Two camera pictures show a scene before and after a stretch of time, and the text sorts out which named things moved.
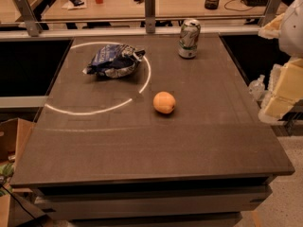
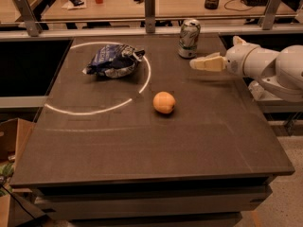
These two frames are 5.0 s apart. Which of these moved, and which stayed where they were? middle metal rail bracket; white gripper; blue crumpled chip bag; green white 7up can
Moved: white gripper
Stayed: blue crumpled chip bag; green white 7up can; middle metal rail bracket
